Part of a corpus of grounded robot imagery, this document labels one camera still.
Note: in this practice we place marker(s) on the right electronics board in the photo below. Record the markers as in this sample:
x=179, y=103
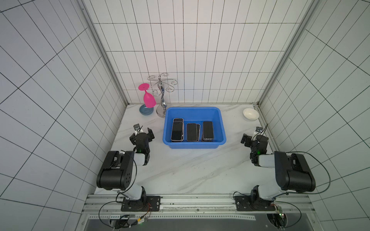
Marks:
x=279, y=219

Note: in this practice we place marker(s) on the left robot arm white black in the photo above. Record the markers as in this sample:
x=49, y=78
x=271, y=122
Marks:
x=119, y=171

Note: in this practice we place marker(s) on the black phone middle stack under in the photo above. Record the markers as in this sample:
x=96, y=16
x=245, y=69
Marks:
x=198, y=131

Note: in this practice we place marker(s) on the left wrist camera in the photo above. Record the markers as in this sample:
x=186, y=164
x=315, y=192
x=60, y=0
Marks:
x=137, y=127

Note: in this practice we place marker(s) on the black phone stack top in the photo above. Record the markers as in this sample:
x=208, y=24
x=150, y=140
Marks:
x=191, y=132

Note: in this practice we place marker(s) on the blue grey saucer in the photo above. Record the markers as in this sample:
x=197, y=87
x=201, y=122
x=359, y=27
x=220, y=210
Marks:
x=145, y=110

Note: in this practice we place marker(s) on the left electronics board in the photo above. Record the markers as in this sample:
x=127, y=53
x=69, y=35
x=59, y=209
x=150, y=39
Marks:
x=124, y=222

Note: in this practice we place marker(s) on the pink wine glass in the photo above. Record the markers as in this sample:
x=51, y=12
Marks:
x=149, y=99

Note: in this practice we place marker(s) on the electronics board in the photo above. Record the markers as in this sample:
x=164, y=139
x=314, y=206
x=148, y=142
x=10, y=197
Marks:
x=279, y=219
x=124, y=222

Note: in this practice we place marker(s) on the aluminium mounting rail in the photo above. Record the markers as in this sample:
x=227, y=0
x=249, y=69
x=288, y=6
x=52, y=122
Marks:
x=216, y=206

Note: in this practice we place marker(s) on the black phone right stack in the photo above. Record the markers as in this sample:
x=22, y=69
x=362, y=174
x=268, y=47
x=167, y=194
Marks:
x=208, y=131

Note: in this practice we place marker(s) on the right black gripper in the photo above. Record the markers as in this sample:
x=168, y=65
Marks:
x=255, y=140

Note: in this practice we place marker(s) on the white bowl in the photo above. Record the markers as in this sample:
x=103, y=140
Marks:
x=251, y=114

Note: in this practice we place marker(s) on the black phone stack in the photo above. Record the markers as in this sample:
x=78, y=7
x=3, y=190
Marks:
x=208, y=131
x=191, y=132

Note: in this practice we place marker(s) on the silver wire glass rack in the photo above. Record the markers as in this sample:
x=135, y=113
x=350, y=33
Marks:
x=159, y=85

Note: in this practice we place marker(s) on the blue plastic storage box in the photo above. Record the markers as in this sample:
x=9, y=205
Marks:
x=195, y=115

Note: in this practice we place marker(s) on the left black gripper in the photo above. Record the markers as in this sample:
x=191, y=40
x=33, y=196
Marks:
x=150, y=135

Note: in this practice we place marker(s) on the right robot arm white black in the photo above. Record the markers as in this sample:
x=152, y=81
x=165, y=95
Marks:
x=292, y=174

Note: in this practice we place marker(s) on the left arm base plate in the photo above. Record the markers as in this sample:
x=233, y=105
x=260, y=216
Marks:
x=144, y=204

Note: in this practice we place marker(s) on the black phone removed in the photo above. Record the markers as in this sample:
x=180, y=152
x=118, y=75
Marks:
x=177, y=132
x=178, y=120

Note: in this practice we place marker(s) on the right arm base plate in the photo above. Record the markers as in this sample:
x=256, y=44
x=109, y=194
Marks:
x=247, y=204

